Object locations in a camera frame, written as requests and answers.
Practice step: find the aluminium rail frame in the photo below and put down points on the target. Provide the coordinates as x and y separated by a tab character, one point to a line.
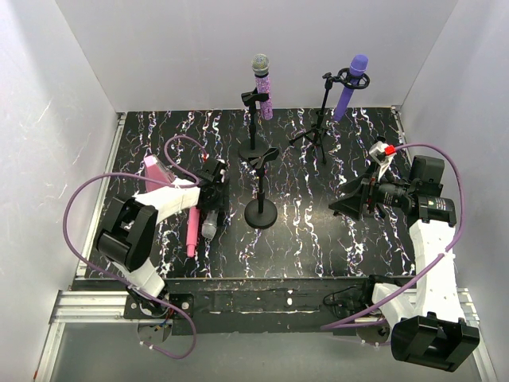
99	328

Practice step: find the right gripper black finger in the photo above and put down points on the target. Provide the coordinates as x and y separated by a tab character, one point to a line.
350	205
353	187

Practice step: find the round base stand with scissor clamp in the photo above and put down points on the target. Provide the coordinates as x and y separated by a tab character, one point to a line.
261	213

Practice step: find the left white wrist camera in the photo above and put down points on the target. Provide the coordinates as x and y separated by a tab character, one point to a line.
212	170

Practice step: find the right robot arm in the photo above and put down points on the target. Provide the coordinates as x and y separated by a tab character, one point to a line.
432	331

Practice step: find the pink microphone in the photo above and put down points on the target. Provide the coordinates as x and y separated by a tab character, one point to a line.
192	231

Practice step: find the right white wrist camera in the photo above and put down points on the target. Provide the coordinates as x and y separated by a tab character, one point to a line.
383	155

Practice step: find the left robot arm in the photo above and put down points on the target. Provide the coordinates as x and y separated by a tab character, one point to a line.
126	234

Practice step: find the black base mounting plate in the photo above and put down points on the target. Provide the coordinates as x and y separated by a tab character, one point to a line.
266	305

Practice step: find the tall tripod microphone stand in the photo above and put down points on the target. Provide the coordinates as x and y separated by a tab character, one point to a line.
318	130

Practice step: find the silver microphone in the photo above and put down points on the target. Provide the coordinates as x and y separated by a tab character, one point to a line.
210	224

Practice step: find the round base stand with clip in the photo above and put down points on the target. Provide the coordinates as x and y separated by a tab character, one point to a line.
253	147

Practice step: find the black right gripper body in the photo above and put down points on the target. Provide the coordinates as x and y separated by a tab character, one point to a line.
368	197

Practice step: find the purple glitter microphone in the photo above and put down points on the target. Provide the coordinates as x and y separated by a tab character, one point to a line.
260	65

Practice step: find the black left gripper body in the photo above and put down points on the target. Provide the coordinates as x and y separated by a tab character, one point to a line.
217	195

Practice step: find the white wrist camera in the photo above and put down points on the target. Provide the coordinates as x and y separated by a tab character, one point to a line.
383	155
212	170

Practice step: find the pink microphone case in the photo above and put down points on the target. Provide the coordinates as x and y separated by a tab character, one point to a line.
157	172

